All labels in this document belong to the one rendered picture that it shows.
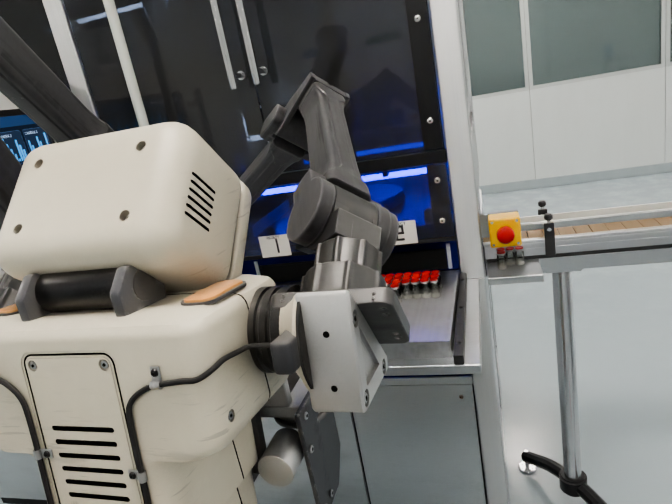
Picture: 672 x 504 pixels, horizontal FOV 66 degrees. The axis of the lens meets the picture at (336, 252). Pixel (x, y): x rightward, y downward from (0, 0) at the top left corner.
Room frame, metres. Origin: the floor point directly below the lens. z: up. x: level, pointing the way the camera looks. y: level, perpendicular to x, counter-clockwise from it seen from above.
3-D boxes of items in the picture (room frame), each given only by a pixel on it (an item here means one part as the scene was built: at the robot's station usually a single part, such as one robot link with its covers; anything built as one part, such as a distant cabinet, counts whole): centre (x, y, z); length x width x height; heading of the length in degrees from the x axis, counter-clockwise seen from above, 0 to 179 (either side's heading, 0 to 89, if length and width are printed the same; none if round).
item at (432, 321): (1.06, -0.10, 0.90); 0.34 x 0.26 x 0.04; 162
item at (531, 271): (1.23, -0.44, 0.87); 0.14 x 0.13 x 0.02; 162
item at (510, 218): (1.20, -0.41, 1.00); 0.08 x 0.07 x 0.07; 162
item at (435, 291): (1.16, -0.14, 0.91); 0.18 x 0.02 x 0.05; 72
